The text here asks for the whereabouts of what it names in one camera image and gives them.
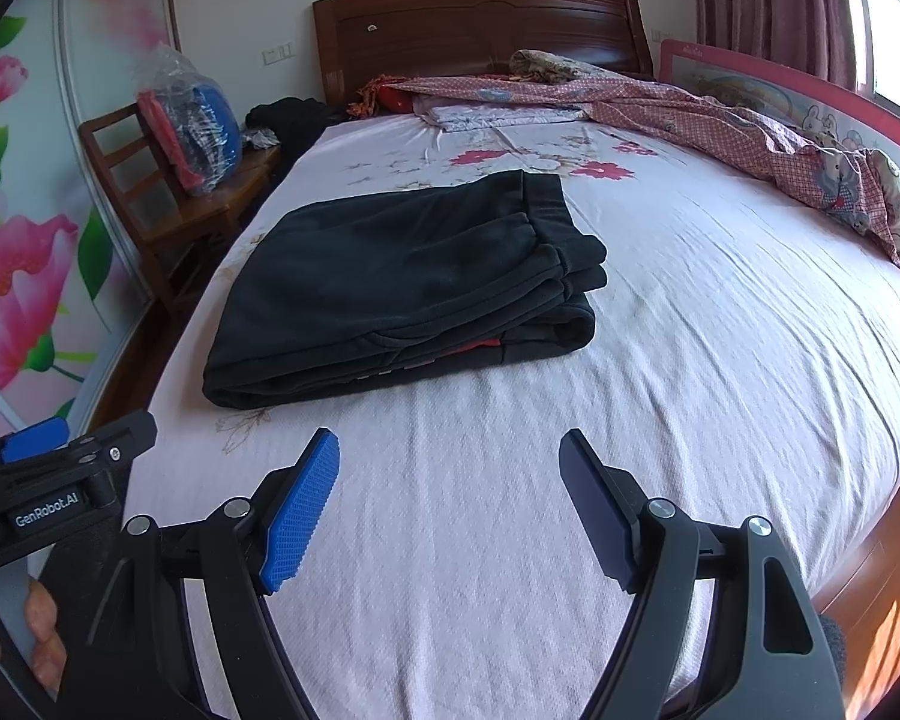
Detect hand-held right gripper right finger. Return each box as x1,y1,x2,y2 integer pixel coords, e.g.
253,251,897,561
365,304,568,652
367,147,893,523
559,429,848,720

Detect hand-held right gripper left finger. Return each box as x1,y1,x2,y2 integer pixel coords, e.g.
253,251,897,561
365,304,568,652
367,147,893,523
56,427,342,720

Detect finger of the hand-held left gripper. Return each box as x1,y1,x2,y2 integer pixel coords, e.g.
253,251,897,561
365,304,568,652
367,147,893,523
0,411,158,478

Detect black pants with red stripe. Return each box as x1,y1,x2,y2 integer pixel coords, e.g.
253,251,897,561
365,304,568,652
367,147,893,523
202,169,608,412

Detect person's left hand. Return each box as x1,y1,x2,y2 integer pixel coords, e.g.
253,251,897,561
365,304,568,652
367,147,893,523
0,576,70,692

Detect white floral bed sheet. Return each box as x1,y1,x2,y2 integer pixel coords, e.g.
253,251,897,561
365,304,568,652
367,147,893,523
131,109,900,720

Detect floral wardrobe door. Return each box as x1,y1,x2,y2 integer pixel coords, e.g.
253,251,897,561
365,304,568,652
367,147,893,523
0,0,181,458

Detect wooden chair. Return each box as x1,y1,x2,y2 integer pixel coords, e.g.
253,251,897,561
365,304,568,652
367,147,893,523
79,101,286,323

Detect wooden bed side board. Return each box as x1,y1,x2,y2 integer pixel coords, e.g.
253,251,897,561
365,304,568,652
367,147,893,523
810,465,900,720

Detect plastic bag with blue item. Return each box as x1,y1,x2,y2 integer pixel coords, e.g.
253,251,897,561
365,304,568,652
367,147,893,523
136,45,242,192

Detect dark clothes pile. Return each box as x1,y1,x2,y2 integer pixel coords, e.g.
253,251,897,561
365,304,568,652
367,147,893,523
244,97,346,152

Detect light floral pillow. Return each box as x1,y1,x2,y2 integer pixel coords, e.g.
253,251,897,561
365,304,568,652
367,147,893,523
418,101,593,130

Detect pink checked quilt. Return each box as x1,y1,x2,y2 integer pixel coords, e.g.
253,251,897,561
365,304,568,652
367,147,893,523
397,49,900,278

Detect red cushion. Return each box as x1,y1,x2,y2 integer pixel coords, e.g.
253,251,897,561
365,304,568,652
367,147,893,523
349,75,421,119

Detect wooden headboard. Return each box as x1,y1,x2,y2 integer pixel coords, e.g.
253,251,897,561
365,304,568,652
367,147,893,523
313,0,655,110

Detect pink curtain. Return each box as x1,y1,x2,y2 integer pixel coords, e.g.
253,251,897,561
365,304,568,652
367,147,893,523
690,0,863,91

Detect pink bed guard rail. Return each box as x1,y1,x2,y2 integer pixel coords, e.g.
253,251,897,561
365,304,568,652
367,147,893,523
660,37,900,166

